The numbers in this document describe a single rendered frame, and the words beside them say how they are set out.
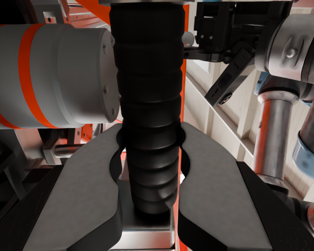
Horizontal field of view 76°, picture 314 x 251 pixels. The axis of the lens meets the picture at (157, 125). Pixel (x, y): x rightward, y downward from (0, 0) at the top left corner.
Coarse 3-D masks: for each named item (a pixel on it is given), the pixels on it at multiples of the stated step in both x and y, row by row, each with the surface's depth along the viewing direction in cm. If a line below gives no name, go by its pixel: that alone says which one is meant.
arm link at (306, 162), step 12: (312, 108) 25; (312, 120) 25; (300, 132) 28; (312, 132) 25; (300, 144) 27; (312, 144) 25; (300, 156) 27; (312, 156) 25; (300, 168) 28; (312, 168) 26
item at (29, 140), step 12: (0, 132) 30; (12, 132) 30; (24, 132) 32; (36, 132) 35; (0, 144) 31; (12, 144) 31; (24, 144) 32; (36, 144) 35; (24, 156) 32; (36, 156) 35; (12, 168) 34; (12, 180) 35; (24, 192) 37
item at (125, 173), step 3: (126, 156) 29; (126, 159) 28; (126, 162) 28; (126, 165) 27; (123, 168) 27; (126, 168) 27; (123, 171) 26; (126, 171) 26; (123, 174) 26; (126, 174) 26; (123, 177) 25; (126, 177) 25
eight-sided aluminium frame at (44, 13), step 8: (32, 0) 43; (40, 0) 43; (48, 0) 43; (56, 0) 43; (64, 0) 45; (40, 8) 44; (48, 8) 44; (56, 8) 44; (64, 8) 45; (40, 16) 45; (48, 16) 46; (56, 16) 45; (64, 16) 46; (56, 128) 51; (64, 128) 54; (72, 128) 50; (80, 128) 54; (56, 136) 50; (64, 136) 53; (72, 136) 50; (80, 136) 54; (64, 160) 48
